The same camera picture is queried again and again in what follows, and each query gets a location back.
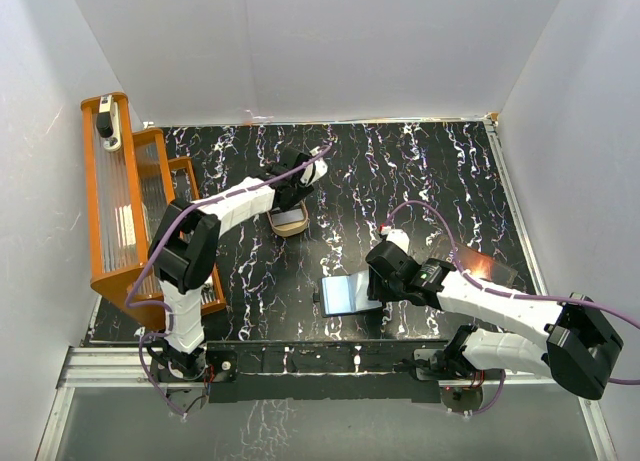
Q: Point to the blue credit card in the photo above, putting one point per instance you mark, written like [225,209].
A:
[346,295]

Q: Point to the white magnetic stripe card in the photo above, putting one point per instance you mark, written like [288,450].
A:
[287,217]

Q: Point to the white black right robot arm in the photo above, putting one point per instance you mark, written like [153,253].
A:
[571,341]

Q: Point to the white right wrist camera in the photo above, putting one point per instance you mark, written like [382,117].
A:
[396,236]

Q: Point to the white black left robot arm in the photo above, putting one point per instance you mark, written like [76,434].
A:
[184,249]

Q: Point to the white device on rack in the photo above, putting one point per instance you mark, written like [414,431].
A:
[108,124]

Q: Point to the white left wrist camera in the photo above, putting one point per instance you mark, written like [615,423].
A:
[313,172]

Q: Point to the orange tiered acrylic rack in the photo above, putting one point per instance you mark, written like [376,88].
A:
[127,194]

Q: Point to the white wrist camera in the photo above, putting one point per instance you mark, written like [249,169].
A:
[313,172]
[396,236]

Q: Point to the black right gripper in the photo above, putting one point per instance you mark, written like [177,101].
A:
[377,292]

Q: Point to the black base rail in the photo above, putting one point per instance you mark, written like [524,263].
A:
[229,372]

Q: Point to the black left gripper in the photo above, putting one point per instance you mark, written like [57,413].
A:
[301,189]

